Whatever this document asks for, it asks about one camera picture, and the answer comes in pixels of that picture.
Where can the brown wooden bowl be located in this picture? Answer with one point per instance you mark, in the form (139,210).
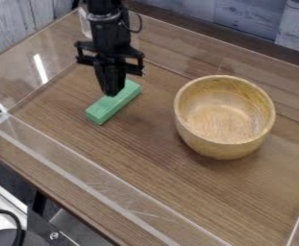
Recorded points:
(225,115)

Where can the white box with blue mark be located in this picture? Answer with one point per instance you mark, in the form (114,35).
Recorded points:
(288,37)

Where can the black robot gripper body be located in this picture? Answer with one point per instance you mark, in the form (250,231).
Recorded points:
(111,42)

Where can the black table leg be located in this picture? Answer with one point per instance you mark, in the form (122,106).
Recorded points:
(39,203)

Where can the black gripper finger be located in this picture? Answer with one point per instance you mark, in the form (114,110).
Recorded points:
(101,72)
(117,77)

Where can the clear acrylic front wall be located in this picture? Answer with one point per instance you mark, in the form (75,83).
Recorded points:
(110,205)

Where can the grey metal base plate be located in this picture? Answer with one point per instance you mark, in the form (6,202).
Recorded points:
(65,230)

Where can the green rectangular block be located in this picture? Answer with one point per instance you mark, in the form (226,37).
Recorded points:
(107,106)

